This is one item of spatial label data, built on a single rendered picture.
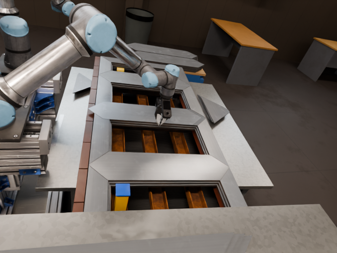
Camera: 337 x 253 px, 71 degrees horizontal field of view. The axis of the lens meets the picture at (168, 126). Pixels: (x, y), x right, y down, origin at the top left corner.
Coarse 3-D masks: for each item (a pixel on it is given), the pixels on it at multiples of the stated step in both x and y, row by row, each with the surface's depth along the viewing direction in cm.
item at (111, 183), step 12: (120, 84) 175; (132, 84) 178; (120, 120) 142; (204, 144) 143; (108, 180) 106; (120, 180) 108; (132, 180) 109; (144, 180) 111; (156, 180) 113; (168, 180) 114; (180, 180) 116; (192, 180) 117; (204, 180) 119; (216, 180) 121; (108, 192) 103; (108, 204) 98; (228, 204) 112
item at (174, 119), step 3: (171, 108) 163; (174, 108) 164; (174, 111) 161; (174, 114) 158; (177, 114) 159; (171, 117) 155; (174, 117) 156; (177, 117) 156; (168, 120) 152; (171, 120) 152; (174, 120) 153; (177, 120) 154; (174, 123) 151; (177, 123) 151; (180, 123) 152
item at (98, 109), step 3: (102, 102) 151; (96, 105) 147; (99, 105) 148; (102, 105) 148; (93, 108) 144; (96, 108) 144; (99, 108) 145; (102, 108) 146; (93, 111) 142; (96, 111) 142; (99, 111) 143; (102, 111) 144; (99, 114) 141; (102, 114) 141; (102, 117) 139
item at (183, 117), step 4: (176, 108) 165; (180, 108) 166; (180, 112) 162; (184, 112) 163; (180, 116) 158; (184, 116) 159; (188, 116) 160; (180, 120) 155; (184, 120) 156; (188, 120) 157; (188, 124) 153
